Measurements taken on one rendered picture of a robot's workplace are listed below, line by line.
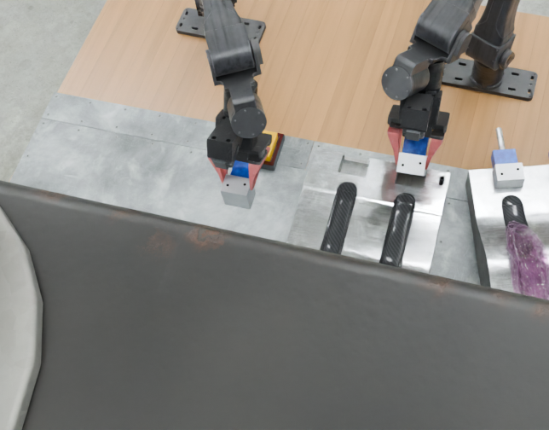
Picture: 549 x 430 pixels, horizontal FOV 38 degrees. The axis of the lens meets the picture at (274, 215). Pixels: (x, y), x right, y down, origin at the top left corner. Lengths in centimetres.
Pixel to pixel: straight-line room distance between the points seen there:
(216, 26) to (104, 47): 62
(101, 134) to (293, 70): 44
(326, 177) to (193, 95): 41
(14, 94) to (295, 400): 284
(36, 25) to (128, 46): 131
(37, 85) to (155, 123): 129
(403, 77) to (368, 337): 113
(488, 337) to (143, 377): 8
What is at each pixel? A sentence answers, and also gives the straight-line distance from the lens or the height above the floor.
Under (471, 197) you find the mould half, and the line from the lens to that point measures 154.
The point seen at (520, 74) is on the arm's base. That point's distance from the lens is 176.
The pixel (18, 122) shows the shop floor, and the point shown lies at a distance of 291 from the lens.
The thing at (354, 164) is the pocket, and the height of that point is 87.
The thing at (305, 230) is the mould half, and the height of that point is 88.
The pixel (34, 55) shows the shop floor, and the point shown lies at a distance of 307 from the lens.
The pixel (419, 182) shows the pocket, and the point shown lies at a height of 86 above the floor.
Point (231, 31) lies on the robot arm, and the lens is 131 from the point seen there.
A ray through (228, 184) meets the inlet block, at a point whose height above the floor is 96.
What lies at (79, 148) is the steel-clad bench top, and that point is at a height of 80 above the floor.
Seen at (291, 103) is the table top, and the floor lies 80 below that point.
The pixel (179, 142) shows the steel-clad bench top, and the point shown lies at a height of 80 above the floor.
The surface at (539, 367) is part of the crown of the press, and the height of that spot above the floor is 201.
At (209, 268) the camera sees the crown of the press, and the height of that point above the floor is 201.
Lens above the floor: 218
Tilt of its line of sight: 61 degrees down
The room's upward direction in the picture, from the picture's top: 12 degrees counter-clockwise
